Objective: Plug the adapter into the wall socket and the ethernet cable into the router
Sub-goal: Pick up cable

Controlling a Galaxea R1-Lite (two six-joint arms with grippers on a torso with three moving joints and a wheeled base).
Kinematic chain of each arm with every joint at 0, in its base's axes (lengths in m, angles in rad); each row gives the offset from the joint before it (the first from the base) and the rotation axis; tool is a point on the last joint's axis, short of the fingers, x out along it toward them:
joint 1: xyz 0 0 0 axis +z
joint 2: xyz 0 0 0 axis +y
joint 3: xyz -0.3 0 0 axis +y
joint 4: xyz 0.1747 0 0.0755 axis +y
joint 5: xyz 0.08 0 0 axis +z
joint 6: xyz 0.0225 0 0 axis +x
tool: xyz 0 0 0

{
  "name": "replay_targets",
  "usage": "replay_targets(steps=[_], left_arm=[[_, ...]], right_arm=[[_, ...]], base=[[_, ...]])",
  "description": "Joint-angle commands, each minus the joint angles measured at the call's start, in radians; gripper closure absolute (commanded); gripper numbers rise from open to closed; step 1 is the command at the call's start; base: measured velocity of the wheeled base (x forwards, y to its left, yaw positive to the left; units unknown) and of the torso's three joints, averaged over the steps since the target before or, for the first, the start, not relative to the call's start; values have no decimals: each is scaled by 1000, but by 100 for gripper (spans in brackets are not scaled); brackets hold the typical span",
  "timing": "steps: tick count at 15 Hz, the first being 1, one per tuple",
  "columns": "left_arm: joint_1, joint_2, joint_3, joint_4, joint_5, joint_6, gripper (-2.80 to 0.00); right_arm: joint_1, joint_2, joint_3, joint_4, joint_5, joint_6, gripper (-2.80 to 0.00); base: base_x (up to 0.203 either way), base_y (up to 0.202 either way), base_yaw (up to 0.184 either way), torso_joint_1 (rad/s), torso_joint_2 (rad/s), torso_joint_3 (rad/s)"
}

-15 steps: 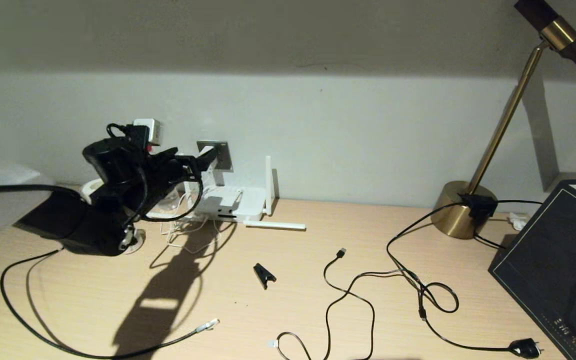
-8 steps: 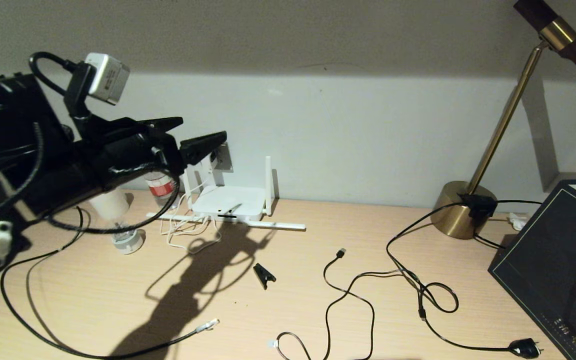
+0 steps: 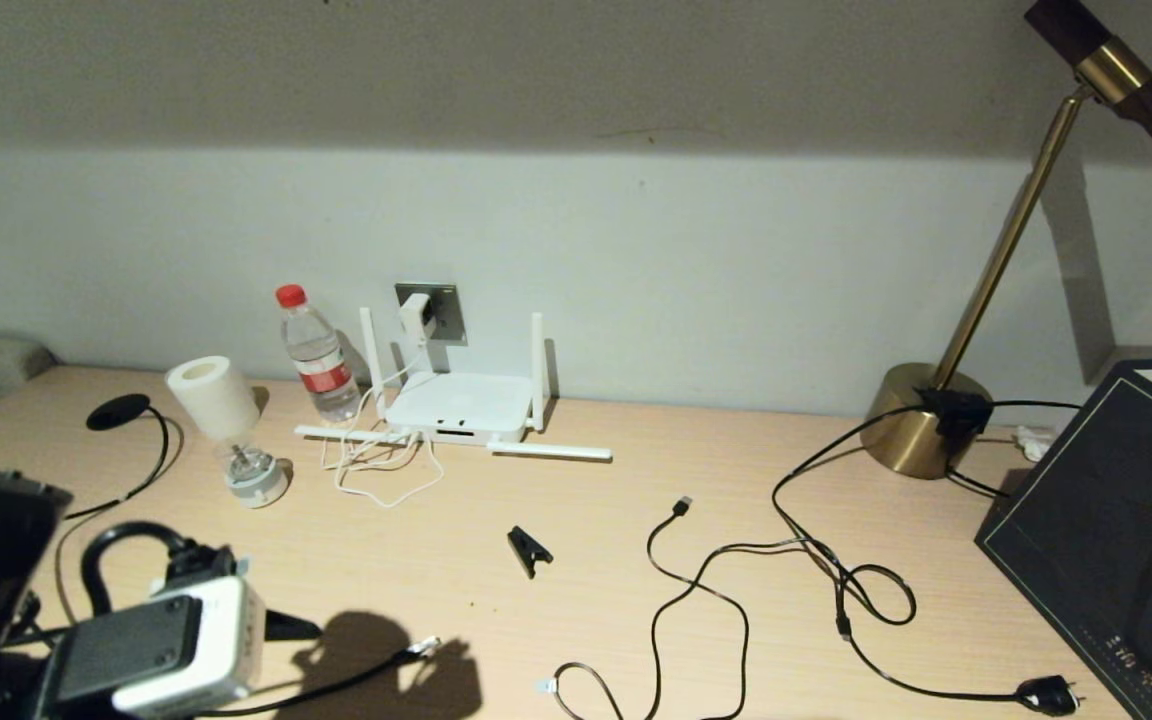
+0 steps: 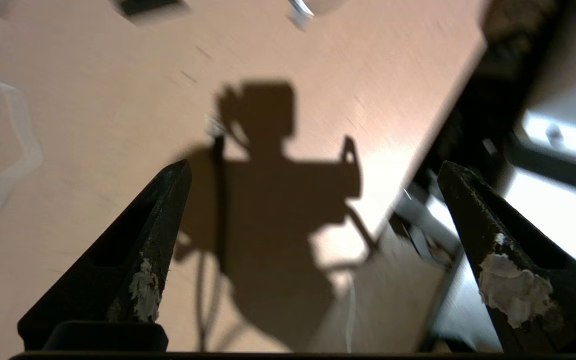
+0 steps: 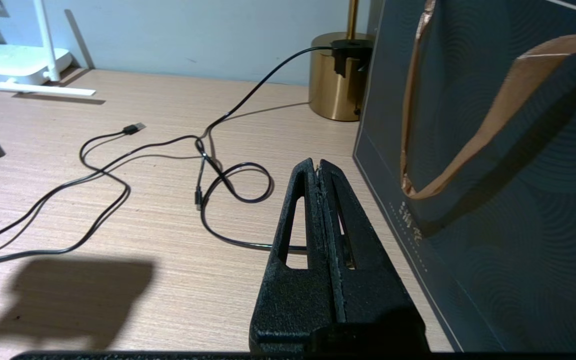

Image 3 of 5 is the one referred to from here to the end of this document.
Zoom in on thin white power cable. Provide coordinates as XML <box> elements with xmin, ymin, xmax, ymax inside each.
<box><xmin>321</xmin><ymin>340</ymin><xmax>444</xmax><ymax>509</ymax></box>

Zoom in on white power adapter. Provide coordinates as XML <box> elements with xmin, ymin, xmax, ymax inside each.
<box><xmin>399</xmin><ymin>292</ymin><xmax>435</xmax><ymax>346</ymax></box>

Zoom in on white router with antennas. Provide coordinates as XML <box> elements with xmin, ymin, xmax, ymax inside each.
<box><xmin>294</xmin><ymin>308</ymin><xmax>614</xmax><ymax>464</ymax></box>

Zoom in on small lamp white shade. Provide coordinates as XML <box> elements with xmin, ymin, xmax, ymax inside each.
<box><xmin>165</xmin><ymin>355</ymin><xmax>291</xmax><ymax>510</ymax></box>

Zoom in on small black clip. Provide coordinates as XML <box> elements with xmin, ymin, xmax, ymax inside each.
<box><xmin>507</xmin><ymin>526</ymin><xmax>554</xmax><ymax>580</ymax></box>

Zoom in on clear bottle red cap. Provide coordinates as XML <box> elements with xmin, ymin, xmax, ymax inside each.
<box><xmin>275</xmin><ymin>284</ymin><xmax>365</xmax><ymax>424</ymax></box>

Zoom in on brass desk lamp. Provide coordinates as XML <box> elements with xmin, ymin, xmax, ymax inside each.
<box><xmin>860</xmin><ymin>0</ymin><xmax>1152</xmax><ymax>481</ymax></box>

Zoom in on black charger block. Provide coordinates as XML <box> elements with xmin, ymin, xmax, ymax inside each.
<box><xmin>921</xmin><ymin>388</ymin><xmax>994</xmax><ymax>441</ymax></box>

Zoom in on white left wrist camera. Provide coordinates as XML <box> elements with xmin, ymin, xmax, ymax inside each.
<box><xmin>36</xmin><ymin>575</ymin><xmax>267</xmax><ymax>720</ymax></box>

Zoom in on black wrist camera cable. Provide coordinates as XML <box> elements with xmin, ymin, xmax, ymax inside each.
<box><xmin>0</xmin><ymin>522</ymin><xmax>239</xmax><ymax>651</ymax></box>

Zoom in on black ethernet cable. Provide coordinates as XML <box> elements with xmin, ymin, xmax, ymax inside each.
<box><xmin>54</xmin><ymin>405</ymin><xmax>441</xmax><ymax>719</ymax></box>

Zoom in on black cable white tip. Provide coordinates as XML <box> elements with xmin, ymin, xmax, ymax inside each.
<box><xmin>536</xmin><ymin>540</ymin><xmax>837</xmax><ymax>720</ymax></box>

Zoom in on black desk cable grommet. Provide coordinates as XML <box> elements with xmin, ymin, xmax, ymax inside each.
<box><xmin>86</xmin><ymin>393</ymin><xmax>151</xmax><ymax>432</ymax></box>

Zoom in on grey wall socket plate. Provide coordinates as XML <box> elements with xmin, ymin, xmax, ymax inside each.
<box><xmin>395</xmin><ymin>284</ymin><xmax>468</xmax><ymax>347</ymax></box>

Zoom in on black USB cable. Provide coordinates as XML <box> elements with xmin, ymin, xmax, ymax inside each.
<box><xmin>646</xmin><ymin>497</ymin><xmax>752</xmax><ymax>720</ymax></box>

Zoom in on black lamp power cord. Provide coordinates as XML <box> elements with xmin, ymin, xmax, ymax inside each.
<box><xmin>772</xmin><ymin>400</ymin><xmax>1084</xmax><ymax>719</ymax></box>

